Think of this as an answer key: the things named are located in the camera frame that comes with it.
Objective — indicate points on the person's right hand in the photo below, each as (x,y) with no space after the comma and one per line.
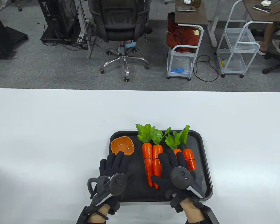
(165,163)

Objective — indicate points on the person's left hand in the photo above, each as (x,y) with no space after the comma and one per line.
(116,163)

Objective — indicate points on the orange toy carrot green leaves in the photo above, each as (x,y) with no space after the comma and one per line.
(157,154)
(189,155)
(147,154)
(176,151)

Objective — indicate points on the person's left forearm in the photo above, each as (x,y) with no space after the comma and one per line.
(95,219)

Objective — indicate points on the person's right forearm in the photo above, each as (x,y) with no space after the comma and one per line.
(192,213)

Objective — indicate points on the orange plastic bowl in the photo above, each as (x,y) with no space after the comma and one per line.
(122,145)

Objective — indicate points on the black plastic tray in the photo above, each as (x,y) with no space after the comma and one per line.
(140,191)

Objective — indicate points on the blue disposable gloves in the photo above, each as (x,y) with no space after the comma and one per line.
(177,69)

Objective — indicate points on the white rolling cart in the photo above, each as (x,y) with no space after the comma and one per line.
(245,43)
(184,47)

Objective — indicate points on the red fabric bag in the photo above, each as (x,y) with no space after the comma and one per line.
(179,35)

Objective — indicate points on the black office chair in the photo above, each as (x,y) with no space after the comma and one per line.
(121,30)

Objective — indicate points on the black chair base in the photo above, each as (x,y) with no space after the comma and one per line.
(274,67)

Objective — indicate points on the brown top desk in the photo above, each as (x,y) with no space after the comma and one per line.
(191,17)
(259,16)

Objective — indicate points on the black equipment stand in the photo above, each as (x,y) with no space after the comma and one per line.
(60,21)

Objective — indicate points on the dark rectangular tablet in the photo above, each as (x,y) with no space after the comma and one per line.
(186,8)

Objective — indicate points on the brown bottle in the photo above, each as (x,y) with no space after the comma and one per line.
(197,2)

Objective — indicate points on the black covered floor base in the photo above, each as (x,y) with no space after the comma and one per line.
(4,35)

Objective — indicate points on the black smartphone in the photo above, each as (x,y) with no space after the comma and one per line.
(261,8)

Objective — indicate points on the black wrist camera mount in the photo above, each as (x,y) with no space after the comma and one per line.
(81,218)
(211,217)

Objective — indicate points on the white metal frame post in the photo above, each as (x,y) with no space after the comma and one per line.
(85,28)

